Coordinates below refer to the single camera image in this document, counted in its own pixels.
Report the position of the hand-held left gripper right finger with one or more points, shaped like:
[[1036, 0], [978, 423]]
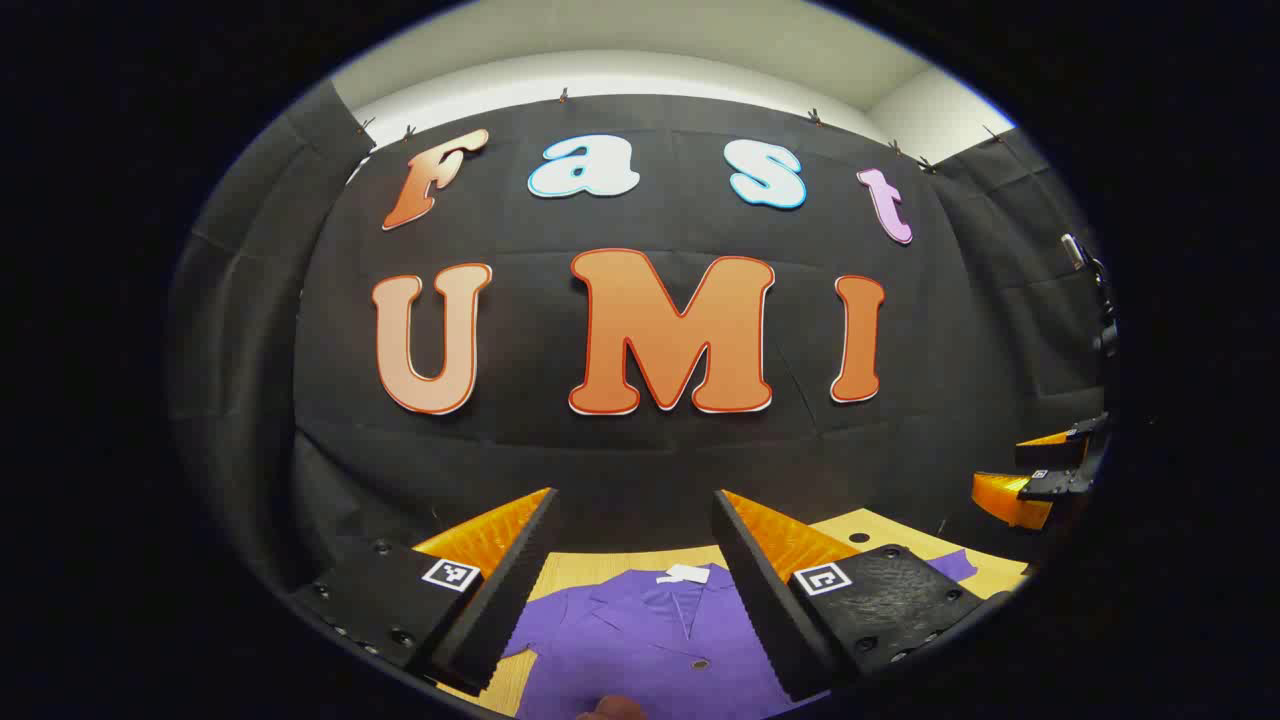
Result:
[[765, 610]]

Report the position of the black backdrop cloth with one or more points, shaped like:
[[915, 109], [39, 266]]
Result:
[[640, 450]]

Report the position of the purple shirt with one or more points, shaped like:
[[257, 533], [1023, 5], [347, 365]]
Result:
[[640, 650]]

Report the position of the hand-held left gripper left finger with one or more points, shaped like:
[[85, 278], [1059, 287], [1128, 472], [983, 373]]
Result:
[[500, 610]]

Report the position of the white paper garment tag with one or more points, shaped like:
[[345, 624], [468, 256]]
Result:
[[685, 574]]

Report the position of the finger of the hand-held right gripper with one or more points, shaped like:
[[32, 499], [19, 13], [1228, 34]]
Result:
[[1010, 498], [1050, 455]]

